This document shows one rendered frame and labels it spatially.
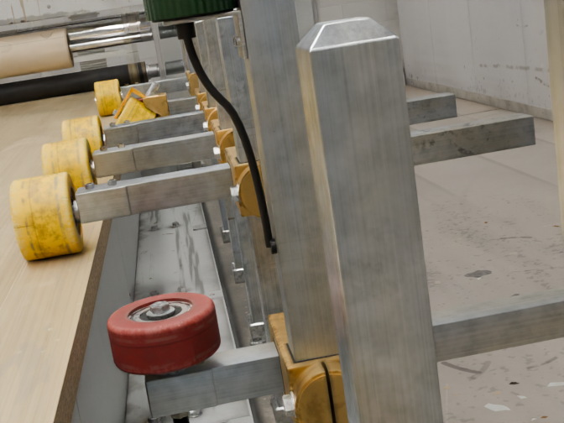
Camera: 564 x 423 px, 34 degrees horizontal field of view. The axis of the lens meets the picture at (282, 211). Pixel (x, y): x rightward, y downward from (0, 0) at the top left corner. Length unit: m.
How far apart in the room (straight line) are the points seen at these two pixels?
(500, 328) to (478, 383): 1.91
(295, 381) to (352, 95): 0.33
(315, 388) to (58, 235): 0.36
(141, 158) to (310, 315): 0.56
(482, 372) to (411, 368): 2.31
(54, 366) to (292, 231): 0.18
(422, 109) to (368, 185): 0.83
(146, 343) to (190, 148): 0.53
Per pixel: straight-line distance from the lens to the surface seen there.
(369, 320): 0.37
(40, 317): 0.75
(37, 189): 0.90
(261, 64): 0.60
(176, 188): 0.90
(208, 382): 0.69
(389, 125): 0.35
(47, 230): 0.89
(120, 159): 1.15
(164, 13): 0.58
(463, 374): 2.68
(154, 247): 2.03
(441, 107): 1.20
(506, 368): 2.71
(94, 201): 0.90
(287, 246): 0.62
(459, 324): 0.71
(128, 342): 0.66
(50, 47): 2.92
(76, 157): 1.13
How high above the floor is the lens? 1.12
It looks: 13 degrees down
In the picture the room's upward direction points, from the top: 9 degrees counter-clockwise
